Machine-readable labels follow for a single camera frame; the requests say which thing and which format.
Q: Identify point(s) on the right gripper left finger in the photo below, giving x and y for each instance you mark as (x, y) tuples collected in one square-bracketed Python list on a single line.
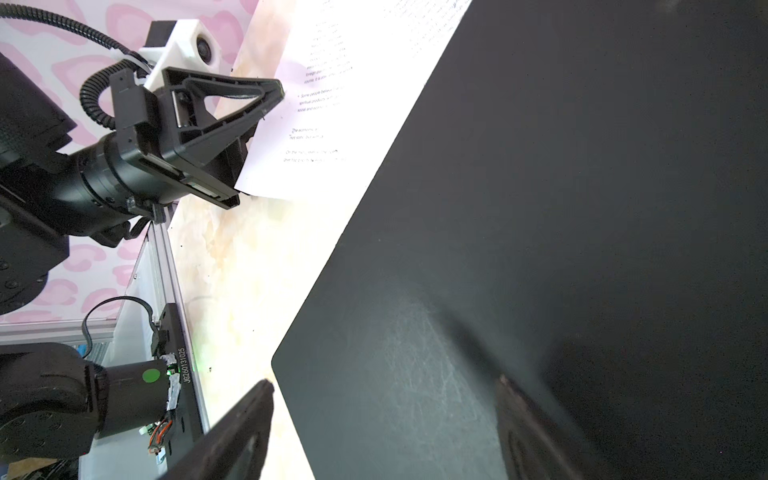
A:
[(236, 446)]

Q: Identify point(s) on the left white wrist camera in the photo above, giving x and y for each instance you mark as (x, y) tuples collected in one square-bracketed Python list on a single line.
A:
[(185, 44)]

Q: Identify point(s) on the black file folder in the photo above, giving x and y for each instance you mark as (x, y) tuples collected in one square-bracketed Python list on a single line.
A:
[(577, 202)]

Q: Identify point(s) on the printed paper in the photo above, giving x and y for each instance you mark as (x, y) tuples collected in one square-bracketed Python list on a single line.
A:
[(351, 72)]

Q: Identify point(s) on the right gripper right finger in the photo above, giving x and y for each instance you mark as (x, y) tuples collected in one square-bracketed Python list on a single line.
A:
[(540, 438)]

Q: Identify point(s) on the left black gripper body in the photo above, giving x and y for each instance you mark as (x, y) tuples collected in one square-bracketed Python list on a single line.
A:
[(144, 178)]

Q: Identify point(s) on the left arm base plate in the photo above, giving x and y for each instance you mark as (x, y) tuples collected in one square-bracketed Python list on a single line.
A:
[(182, 425)]

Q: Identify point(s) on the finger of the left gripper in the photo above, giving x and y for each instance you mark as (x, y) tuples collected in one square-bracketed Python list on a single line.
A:
[(203, 114)]

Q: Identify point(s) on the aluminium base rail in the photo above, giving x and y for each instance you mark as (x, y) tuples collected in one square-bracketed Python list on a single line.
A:
[(150, 337)]

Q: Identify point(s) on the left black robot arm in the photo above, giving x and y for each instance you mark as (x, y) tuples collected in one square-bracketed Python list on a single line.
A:
[(56, 401)]

